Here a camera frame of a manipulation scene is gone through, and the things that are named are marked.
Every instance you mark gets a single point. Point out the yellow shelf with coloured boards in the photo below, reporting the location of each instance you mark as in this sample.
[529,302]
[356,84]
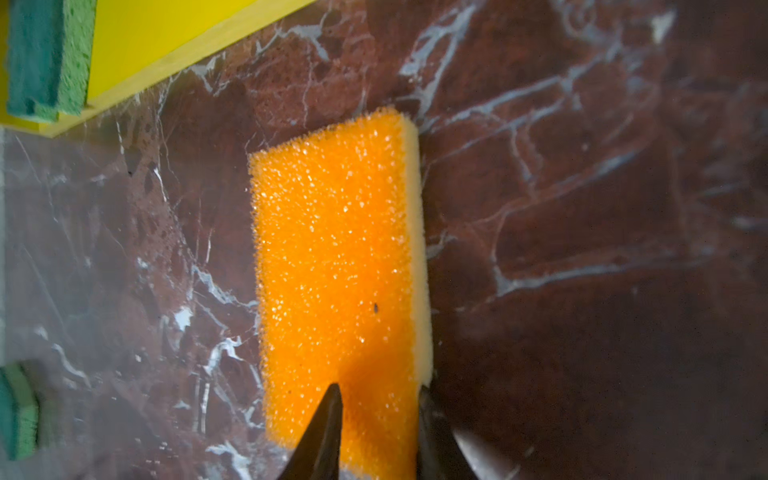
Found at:
[140,43]

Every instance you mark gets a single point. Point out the green sponge under left arm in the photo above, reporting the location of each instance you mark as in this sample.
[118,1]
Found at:
[20,413]

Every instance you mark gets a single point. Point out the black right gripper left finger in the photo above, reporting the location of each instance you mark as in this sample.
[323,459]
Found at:
[317,455]

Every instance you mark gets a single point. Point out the green sponge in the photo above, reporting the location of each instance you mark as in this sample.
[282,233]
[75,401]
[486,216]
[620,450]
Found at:
[50,47]

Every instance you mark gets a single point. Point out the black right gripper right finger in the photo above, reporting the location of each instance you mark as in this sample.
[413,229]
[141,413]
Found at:
[439,455]

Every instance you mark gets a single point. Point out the orange sponge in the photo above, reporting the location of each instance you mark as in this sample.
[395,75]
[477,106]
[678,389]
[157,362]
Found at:
[341,276]

